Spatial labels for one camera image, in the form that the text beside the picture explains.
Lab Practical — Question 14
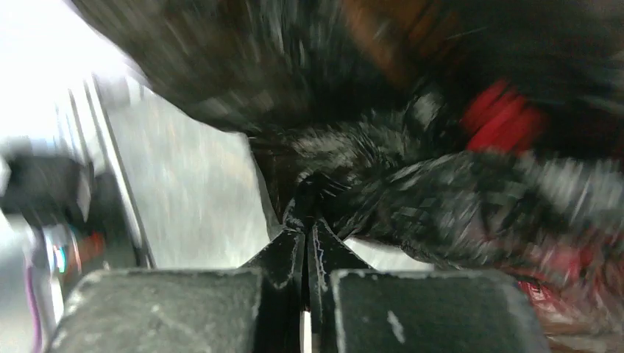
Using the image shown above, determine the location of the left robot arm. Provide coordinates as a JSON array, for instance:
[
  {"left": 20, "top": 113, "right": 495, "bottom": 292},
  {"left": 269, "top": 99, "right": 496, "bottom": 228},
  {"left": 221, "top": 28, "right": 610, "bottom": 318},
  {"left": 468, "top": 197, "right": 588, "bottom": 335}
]
[{"left": 1, "top": 138, "right": 94, "bottom": 352}]

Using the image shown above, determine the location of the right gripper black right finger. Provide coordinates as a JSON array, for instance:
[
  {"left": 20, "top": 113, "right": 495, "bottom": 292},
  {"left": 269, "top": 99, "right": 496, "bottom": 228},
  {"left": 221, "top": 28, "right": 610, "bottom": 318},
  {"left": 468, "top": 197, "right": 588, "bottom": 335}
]
[{"left": 308, "top": 220, "right": 550, "bottom": 353}]

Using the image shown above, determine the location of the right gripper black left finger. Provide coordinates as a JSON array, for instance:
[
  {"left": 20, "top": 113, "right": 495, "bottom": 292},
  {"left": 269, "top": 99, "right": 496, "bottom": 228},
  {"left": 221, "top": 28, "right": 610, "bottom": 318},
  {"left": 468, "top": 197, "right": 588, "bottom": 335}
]
[{"left": 49, "top": 229, "right": 305, "bottom": 352}]

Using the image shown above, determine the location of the black plastic trash bag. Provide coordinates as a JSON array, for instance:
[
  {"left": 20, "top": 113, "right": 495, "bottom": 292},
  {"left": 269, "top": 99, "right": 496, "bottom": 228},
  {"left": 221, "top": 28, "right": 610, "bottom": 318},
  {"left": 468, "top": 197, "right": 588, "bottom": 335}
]
[{"left": 74, "top": 1, "right": 623, "bottom": 282}]

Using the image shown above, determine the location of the red crumpled cloth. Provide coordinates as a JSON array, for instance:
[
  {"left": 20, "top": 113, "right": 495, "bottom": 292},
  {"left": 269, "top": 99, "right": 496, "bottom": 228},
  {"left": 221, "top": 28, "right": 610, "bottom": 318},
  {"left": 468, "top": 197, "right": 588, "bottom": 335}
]
[{"left": 460, "top": 80, "right": 624, "bottom": 337}]

